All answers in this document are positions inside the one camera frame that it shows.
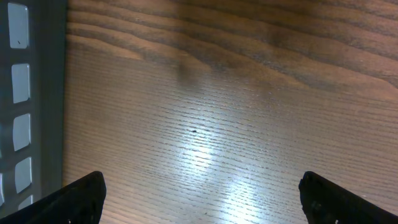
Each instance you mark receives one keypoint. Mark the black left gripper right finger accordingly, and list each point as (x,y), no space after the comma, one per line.
(325,202)

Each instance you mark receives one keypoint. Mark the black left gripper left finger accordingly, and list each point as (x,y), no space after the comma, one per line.
(80,202)

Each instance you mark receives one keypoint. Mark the grey plastic mesh basket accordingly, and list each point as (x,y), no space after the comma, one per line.
(33,40)

